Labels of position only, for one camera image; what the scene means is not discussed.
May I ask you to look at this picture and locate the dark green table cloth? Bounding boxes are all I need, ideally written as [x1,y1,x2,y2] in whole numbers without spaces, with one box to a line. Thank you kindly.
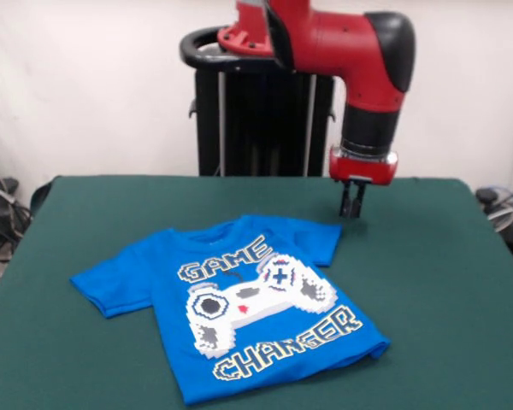
[0,174,513,410]

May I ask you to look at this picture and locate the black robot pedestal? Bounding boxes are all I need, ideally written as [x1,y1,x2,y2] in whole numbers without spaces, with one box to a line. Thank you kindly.
[179,25,339,177]

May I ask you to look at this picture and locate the blue printed t-shirt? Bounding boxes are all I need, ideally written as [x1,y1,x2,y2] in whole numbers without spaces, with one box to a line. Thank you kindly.
[69,214,392,407]

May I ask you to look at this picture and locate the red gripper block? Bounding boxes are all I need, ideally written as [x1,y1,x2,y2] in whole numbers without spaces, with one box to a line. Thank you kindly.
[327,145,399,220]

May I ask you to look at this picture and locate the black cable tangle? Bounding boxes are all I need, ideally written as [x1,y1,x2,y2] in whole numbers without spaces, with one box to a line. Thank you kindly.
[0,136,33,261]

